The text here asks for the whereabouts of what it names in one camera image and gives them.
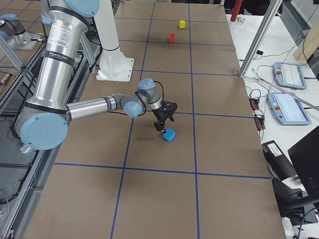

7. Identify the teach pendant tablet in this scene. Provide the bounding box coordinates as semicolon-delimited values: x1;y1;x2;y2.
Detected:
273;62;307;90
267;92;312;125

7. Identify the yellow block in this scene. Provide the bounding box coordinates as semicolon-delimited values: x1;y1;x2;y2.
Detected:
178;20;186;29

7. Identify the white power strip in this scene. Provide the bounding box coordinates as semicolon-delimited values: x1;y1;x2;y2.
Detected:
19;145;31;153

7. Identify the blue block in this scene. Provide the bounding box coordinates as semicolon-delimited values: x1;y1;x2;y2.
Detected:
163;128;175;141

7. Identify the aluminium frame post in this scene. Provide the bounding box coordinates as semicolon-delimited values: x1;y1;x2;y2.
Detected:
238;0;283;78

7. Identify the red cylinder bottle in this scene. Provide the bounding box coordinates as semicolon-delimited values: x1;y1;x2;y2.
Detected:
230;0;243;22

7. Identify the red block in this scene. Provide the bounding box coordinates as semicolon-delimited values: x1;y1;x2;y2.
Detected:
169;33;175;42

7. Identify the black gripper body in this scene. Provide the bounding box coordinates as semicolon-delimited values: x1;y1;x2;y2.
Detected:
152;106;173;123

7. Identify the lower teach pendant tablet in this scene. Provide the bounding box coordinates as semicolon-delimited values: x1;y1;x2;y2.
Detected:
267;92;312;125

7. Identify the black monitor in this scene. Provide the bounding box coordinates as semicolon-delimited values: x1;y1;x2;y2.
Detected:
288;126;319;195

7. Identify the orange circuit board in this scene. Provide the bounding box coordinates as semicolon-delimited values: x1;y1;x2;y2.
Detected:
249;98;260;110

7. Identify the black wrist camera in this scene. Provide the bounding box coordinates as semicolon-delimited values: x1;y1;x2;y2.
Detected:
162;101;177;114

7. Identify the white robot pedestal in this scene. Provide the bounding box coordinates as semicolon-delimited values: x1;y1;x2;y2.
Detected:
94;0;134;82

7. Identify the upper teach pendant tablet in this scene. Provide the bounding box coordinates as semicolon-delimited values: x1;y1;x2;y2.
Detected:
273;62;307;90

